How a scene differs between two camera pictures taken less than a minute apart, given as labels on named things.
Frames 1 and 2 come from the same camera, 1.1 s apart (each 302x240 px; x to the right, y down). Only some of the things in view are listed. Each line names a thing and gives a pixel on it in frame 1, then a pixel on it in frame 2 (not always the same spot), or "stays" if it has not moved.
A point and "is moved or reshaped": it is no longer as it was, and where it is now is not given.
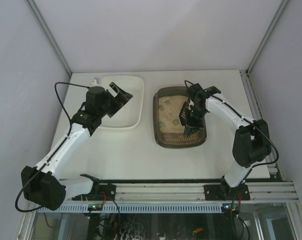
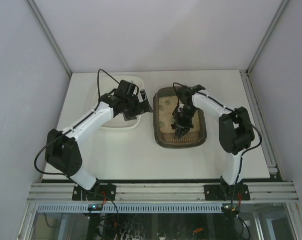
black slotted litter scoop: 183,112 is moved or reshaped
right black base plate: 223,192 stays
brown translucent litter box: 168,131 stays
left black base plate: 107,192 stays
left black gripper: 113,102 to 139,105
